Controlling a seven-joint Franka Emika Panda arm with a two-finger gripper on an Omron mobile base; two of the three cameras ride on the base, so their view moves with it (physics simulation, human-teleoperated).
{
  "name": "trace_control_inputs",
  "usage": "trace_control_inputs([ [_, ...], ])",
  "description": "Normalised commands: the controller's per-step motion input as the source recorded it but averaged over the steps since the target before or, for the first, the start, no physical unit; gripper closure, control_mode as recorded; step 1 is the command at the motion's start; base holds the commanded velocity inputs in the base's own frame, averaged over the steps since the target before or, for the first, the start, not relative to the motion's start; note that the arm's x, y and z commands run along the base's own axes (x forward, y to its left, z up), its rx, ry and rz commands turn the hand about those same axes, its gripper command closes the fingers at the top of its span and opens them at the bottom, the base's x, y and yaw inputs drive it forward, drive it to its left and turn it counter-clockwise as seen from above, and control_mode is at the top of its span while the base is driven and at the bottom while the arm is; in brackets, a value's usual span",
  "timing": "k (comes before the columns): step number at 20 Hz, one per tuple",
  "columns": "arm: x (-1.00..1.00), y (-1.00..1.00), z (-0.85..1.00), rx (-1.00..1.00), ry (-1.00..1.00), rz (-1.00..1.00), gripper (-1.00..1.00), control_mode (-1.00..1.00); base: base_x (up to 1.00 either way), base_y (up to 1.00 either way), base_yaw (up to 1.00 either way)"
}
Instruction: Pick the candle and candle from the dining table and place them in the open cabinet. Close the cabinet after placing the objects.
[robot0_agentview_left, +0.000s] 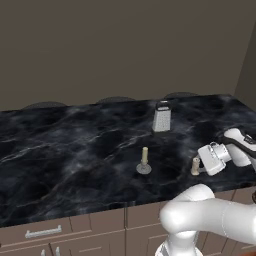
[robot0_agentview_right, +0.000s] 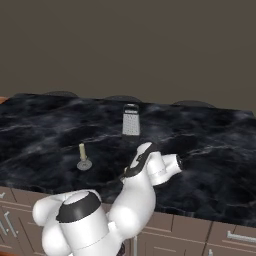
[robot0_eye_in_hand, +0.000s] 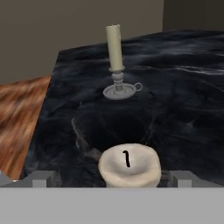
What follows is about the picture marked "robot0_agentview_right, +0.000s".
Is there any cream candle on grey holder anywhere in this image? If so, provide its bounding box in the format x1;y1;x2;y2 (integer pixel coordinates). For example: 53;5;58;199
76;142;94;172

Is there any silver cabinet door handle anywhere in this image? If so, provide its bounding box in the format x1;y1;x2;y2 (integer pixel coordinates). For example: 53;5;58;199
132;235;139;256
3;211;19;239

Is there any grey metal box grater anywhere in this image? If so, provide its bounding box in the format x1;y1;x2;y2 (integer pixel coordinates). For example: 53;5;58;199
121;103;141;137

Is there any dark round stool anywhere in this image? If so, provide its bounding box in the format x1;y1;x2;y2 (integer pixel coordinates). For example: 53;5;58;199
104;95;143;103
171;99;217;109
43;90;80;99

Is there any brown drawer front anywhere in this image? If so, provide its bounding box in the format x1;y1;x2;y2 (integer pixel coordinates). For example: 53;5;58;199
203;221;256;256
170;214;213;243
143;211;175;233

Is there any silver drawer handle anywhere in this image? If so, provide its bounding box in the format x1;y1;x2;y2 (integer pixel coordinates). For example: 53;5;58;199
226;230;256;244

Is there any brown cabinet door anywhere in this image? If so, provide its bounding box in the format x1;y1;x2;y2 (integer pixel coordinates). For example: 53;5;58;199
2;189;58;256
135;229;209;256

